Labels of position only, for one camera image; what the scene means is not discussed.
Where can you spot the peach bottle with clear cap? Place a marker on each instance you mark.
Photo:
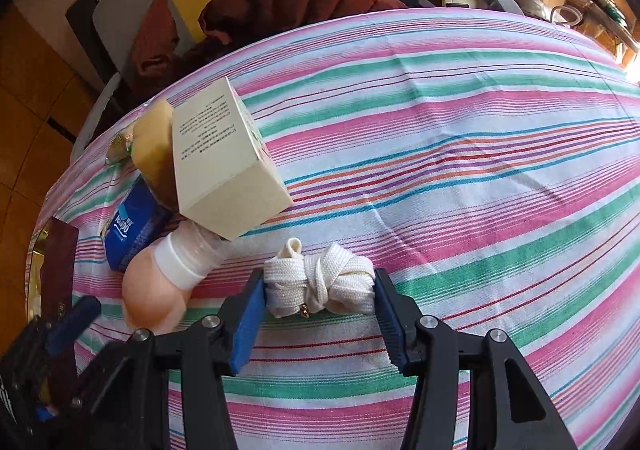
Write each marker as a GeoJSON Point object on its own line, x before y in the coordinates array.
{"type": "Point", "coordinates": [150, 290]}

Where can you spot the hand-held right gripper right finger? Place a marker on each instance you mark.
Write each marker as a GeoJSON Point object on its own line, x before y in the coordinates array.
{"type": "Point", "coordinates": [395, 325]}

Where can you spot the gold tin box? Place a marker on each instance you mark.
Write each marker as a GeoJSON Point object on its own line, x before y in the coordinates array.
{"type": "Point", "coordinates": [57, 260]}

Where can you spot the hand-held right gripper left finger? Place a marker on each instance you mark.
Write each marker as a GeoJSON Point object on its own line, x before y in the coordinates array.
{"type": "Point", "coordinates": [247, 325]}

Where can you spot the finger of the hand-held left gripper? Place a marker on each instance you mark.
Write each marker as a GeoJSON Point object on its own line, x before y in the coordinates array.
{"type": "Point", "coordinates": [75, 320]}

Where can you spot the blue tissue pack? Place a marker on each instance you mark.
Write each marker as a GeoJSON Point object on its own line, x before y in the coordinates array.
{"type": "Point", "coordinates": [130, 230]}

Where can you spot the dark red jacket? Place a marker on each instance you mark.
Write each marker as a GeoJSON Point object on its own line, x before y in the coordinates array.
{"type": "Point", "coordinates": [280, 5]}

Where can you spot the yellow sponge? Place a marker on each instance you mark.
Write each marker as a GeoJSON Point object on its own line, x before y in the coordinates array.
{"type": "Point", "coordinates": [155, 145]}

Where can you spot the clear snack packet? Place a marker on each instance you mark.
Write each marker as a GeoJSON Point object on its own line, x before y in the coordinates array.
{"type": "Point", "coordinates": [119, 147]}

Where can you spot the cream cardboard box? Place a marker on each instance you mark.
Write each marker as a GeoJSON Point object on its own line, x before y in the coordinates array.
{"type": "Point", "coordinates": [225, 170]}

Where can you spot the wooden panelled cabinet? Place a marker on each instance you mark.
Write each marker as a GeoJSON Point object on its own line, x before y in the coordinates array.
{"type": "Point", "coordinates": [30, 105]}

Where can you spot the striped tablecloth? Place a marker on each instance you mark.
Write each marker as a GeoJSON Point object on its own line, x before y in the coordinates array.
{"type": "Point", "coordinates": [450, 130]}

